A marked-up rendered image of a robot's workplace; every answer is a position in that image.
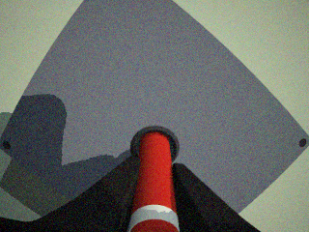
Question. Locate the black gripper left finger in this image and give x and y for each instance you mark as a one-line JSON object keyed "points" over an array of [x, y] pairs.
{"points": [[106, 207]]}

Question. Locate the grey sloped panel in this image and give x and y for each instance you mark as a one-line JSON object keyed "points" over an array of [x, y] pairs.
{"points": [[122, 68]]}

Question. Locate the dark red peg with grey band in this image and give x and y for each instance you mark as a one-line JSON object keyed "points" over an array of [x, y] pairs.
{"points": [[155, 208]]}

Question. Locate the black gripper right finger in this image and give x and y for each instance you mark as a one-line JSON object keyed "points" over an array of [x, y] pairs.
{"points": [[200, 209]]}

